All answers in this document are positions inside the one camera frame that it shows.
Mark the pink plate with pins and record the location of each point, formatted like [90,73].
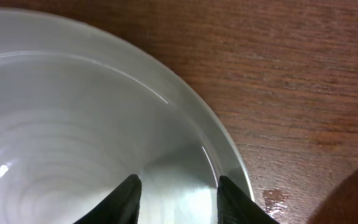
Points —
[81,110]

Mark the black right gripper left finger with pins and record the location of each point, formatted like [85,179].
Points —
[121,206]

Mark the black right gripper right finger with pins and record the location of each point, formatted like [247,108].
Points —
[235,207]

